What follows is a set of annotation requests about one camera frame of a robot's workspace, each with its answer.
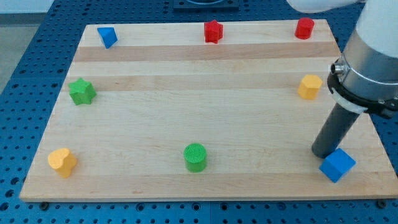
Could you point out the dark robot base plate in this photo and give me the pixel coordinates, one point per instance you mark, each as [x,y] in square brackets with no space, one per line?
[204,5]

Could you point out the green cylinder block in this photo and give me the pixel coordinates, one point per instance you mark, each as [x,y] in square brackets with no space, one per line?
[195,155]

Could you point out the blue cube block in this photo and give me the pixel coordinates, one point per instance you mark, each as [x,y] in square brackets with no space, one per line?
[337,164]

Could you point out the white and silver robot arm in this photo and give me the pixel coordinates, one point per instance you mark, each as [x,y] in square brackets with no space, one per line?
[364,78]

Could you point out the green star block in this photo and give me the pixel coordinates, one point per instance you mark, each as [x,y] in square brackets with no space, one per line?
[81,92]

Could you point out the red cylinder block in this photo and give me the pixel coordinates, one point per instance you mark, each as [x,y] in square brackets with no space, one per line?
[304,28]

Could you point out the blue triangle block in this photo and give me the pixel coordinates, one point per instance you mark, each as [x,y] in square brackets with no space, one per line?
[108,35]

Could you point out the yellow hexagon block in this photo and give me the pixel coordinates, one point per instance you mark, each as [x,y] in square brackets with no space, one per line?
[309,87]

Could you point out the black flange with white ring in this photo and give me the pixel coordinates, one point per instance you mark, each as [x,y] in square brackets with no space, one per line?
[348,100]

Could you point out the red star block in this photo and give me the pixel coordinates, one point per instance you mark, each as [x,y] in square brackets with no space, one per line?
[213,31]

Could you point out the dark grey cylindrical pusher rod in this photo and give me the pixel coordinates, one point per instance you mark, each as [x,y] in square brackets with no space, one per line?
[337,124]

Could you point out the wooden board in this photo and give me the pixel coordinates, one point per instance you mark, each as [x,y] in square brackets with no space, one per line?
[161,87]

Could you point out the yellow heart block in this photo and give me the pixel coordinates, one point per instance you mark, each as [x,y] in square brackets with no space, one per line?
[62,161]

